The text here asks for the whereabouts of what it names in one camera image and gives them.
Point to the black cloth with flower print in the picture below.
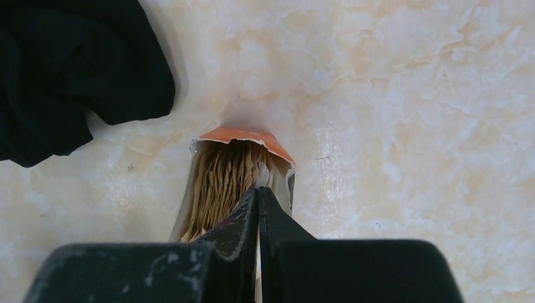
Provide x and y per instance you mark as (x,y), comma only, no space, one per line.
(61,60)

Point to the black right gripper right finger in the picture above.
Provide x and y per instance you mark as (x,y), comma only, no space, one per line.
(297,267)

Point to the orange coffee filter box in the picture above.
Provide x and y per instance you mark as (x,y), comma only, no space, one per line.
(238,167)

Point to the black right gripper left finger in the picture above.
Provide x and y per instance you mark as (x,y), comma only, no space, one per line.
(220,266)

